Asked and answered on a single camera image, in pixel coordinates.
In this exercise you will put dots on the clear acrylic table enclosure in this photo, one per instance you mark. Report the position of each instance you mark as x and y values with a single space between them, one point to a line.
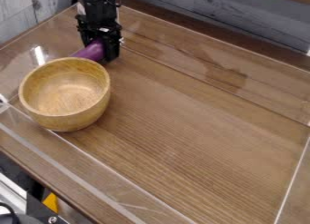
203 142

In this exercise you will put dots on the purple toy eggplant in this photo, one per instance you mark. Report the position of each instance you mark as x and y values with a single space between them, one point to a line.
92 52

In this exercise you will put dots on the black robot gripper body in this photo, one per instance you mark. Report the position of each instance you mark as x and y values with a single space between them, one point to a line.
100 14

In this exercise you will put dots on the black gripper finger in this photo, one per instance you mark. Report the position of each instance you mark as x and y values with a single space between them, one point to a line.
111 42
88 33

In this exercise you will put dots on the yellow black equipment base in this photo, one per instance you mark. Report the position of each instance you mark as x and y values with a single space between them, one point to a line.
30 198

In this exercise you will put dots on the brown wooden bowl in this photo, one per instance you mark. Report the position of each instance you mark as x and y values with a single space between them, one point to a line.
64 93

